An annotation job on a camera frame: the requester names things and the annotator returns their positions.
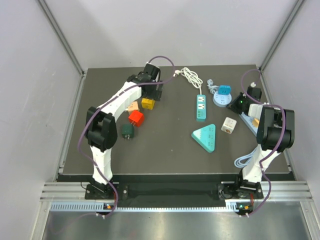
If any light blue power strip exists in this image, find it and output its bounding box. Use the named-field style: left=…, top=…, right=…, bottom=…
left=239, top=112, right=258, bottom=136

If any round light blue socket base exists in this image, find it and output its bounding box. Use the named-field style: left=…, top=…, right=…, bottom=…
left=212, top=92, right=232, bottom=108

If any blue cube plug adapter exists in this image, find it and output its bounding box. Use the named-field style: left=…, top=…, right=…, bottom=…
left=217, top=85, right=231, bottom=96

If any orange plug adapter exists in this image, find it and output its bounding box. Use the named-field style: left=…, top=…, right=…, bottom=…
left=252, top=118, right=260, bottom=128

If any white cube plug adapter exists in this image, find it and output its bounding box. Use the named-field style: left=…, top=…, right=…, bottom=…
left=221, top=117, right=237, bottom=134

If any yellow cube plug adapter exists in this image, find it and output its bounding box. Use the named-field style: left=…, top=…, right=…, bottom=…
left=141, top=98, right=156, bottom=110

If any peach cube plug adapter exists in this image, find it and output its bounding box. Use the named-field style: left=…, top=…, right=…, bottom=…
left=126, top=101, right=140, bottom=115

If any teal rectangular power strip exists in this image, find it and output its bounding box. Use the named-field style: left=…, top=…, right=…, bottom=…
left=196, top=94, right=207, bottom=122

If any red cube plug adapter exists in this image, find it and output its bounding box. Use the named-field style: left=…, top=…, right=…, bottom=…
left=128, top=110, right=145, bottom=127

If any teal triangular power strip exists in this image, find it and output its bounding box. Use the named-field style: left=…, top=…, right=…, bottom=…
left=191, top=124, right=216, bottom=153

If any dark green plug adapter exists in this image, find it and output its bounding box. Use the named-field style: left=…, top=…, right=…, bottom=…
left=121, top=123, right=135, bottom=140

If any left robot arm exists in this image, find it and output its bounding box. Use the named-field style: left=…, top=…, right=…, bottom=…
left=84, top=63, right=163, bottom=199

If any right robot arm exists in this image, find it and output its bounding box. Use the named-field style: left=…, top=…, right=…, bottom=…
left=224, top=83, right=295, bottom=198

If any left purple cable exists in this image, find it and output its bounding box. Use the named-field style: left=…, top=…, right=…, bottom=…
left=77, top=55, right=176, bottom=218

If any light blue coiled cable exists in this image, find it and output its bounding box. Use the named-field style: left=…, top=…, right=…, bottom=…
left=206, top=78, right=221, bottom=95

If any front aluminium frame rail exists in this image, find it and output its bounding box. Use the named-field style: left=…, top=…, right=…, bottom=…
left=40, top=181, right=313, bottom=202

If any left aluminium frame post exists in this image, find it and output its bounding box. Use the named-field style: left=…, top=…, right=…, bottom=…
left=36, top=0, right=85, bottom=77

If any aluminium frame post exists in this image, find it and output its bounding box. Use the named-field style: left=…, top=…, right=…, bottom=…
left=258, top=0, right=306, bottom=73
left=36, top=0, right=85, bottom=77

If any white slotted cable duct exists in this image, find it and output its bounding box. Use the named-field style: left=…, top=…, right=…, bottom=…
left=50, top=201, right=251, bottom=213

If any right aluminium frame post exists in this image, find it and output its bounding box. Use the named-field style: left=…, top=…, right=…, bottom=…
left=258, top=0, right=306, bottom=73

